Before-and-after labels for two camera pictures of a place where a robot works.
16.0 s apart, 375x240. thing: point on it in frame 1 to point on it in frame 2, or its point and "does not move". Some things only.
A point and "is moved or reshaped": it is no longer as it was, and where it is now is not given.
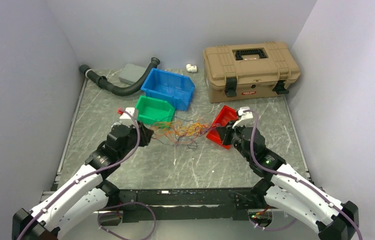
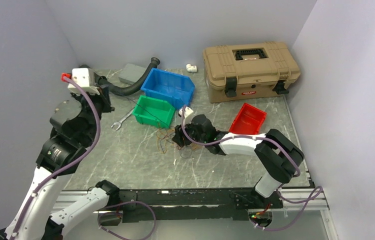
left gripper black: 145,134 to 103,98
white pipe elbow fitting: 191,68 does not move
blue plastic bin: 178,89 does not move
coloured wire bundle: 179,131 is moved or reshaped
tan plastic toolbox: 251,70 does not move
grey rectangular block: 131,73 does not move
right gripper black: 225,132 to 180,138
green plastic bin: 154,110 does not move
